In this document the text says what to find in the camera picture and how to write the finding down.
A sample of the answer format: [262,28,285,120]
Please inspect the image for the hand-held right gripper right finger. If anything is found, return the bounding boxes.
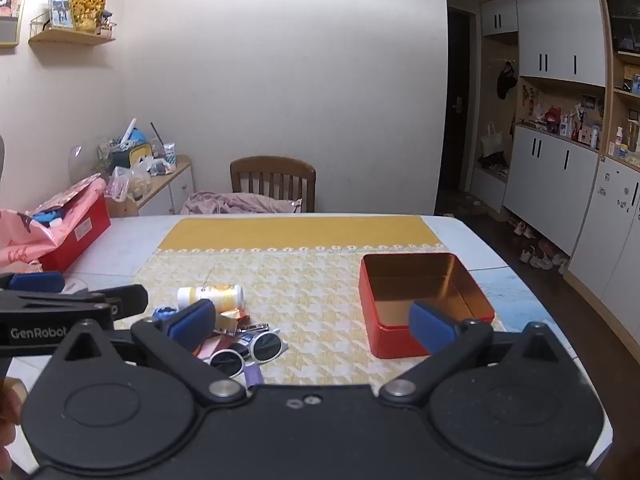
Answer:
[380,300,581,405]

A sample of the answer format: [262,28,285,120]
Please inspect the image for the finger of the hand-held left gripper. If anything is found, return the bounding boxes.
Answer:
[87,284,149,318]
[0,271,66,294]

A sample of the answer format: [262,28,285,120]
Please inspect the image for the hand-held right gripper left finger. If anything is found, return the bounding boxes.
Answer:
[50,299,248,405]

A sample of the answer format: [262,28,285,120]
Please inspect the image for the red tin box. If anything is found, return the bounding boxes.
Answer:
[359,253,496,359]

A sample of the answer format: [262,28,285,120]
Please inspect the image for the white sunglasses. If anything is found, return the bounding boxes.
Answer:
[209,329,290,378]

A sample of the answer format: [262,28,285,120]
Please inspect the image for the person's left hand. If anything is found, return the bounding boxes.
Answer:
[0,392,23,470]

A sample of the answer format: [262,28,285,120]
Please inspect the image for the pink card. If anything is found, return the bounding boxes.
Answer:
[199,335,237,360]

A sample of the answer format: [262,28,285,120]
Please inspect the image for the red box with pink bag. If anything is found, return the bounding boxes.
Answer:
[0,174,108,268]

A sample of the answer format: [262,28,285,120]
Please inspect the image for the red cardboard box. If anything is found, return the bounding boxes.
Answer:
[37,192,112,273]

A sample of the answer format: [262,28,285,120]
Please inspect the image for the clear plastic bag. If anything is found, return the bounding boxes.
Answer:
[107,164,153,202]

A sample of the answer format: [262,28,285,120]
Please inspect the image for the yellow houndstooth placemat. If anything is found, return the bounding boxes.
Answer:
[131,216,507,387]

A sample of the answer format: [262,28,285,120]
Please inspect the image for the white side cabinet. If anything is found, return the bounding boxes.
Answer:
[106,155,195,218]

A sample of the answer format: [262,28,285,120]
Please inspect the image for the clear glass dome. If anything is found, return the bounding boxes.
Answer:
[65,145,84,183]

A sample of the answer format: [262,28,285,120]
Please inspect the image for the pink cloth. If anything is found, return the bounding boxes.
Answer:
[181,191,303,215]

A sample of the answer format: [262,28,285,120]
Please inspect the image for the row of shoes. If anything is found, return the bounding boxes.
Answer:
[509,219,572,275]

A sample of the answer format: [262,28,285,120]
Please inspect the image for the yellow green storage box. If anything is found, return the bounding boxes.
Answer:
[111,141,153,168]

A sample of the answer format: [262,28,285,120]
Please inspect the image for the wooden chair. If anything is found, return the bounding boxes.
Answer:
[230,156,317,213]

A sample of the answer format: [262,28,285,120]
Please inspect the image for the white tote bag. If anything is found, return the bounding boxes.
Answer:
[480,122,505,159]

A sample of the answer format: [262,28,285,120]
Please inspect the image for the gold ornament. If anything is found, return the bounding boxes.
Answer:
[70,0,107,33]

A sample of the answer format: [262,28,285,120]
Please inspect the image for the wooden wall shelf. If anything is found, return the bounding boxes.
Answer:
[28,21,117,47]

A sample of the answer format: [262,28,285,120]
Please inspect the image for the small photo frame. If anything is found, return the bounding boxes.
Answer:
[47,0,74,29]

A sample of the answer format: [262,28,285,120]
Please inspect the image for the gold framed wall picture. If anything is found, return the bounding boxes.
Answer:
[0,0,34,49]

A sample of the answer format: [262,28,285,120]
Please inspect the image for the white wall cabinets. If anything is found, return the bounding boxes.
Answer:
[472,0,640,301]

